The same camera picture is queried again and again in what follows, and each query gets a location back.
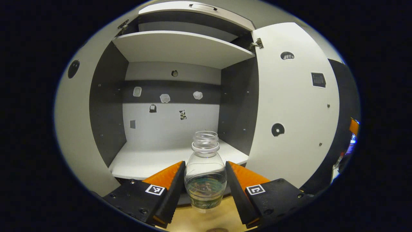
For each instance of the wide white cabinet shelf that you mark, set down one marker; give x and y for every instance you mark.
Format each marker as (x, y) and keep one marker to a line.
(180, 48)

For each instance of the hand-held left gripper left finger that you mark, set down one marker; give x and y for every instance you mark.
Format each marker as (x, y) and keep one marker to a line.
(170, 199)

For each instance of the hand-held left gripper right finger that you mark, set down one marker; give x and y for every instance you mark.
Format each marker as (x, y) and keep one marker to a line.
(239, 199)

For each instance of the narrow white cabinet shelf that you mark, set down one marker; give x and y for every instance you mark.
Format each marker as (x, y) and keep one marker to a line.
(180, 29)

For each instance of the metal door hinge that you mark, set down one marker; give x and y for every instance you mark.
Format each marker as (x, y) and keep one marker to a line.
(256, 43)
(123, 24)

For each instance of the clear plastic bottle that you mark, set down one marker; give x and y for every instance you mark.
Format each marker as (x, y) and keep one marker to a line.
(206, 167)

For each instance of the white and grey cabinet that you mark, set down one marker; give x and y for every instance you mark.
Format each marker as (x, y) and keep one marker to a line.
(107, 106)

